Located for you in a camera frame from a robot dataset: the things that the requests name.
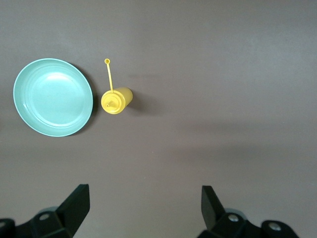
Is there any yellow mustard squeeze bottle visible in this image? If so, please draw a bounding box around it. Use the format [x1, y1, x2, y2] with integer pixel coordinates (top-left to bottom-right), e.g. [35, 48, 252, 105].
[101, 58, 134, 115]

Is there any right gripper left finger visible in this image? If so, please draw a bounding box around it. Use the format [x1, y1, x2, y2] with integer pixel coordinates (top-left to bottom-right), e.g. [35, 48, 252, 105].
[0, 183, 90, 238]

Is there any mint green plate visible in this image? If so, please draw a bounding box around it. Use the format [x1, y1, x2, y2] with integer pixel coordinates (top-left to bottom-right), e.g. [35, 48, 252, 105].
[12, 58, 94, 137]

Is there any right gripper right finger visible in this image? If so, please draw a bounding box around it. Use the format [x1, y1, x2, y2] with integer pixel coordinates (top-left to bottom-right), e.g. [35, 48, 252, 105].
[198, 185, 300, 238]

